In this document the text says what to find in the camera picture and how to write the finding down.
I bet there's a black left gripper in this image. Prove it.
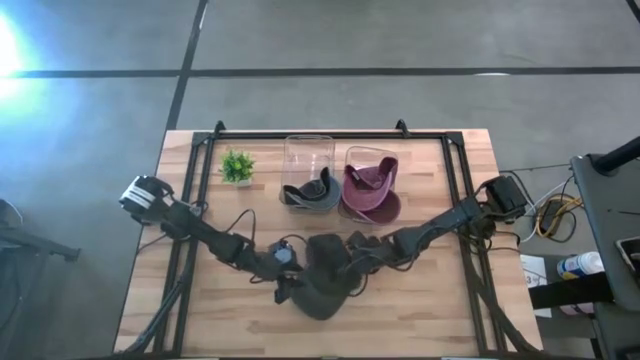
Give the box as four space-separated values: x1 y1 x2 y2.
264 258 305 306

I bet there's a dark grey baseball cap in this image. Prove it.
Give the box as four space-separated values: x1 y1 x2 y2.
279 166 343 214

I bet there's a clear plastic bin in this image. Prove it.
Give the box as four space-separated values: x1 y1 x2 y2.
341 144 402 224
279 134 337 212

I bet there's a small green potted plant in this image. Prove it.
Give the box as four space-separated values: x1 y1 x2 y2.
218 147 257 188

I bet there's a white paper sheet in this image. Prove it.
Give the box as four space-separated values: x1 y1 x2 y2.
519 253 553 319

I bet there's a black power box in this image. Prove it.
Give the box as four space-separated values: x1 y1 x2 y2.
539 198 569 234

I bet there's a white wipes canister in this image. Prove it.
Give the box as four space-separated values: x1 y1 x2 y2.
556 251 605 280

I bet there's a grey side cart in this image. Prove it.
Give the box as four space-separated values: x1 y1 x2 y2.
570 152 640 360

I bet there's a black tripod stand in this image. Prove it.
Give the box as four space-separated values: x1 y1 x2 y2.
0 198 82 264

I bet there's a phone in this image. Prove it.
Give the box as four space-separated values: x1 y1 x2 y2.
615 236 640 284

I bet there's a black pole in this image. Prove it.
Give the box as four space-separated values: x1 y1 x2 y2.
592 135 640 174

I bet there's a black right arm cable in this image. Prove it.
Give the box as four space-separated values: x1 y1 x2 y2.
348 249 432 299

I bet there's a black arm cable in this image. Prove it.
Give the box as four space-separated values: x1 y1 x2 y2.
223 208 259 247
348 249 432 299

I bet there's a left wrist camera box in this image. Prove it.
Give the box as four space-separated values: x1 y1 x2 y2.
271 240 298 267

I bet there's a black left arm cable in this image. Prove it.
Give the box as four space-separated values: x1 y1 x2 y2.
223 208 259 247

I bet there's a black metal table frame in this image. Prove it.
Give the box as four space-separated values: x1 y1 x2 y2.
114 128 541 359

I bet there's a yellow cable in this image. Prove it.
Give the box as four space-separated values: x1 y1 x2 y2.
534 195 584 239

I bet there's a white cable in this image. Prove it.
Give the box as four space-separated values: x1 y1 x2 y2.
519 177 574 244

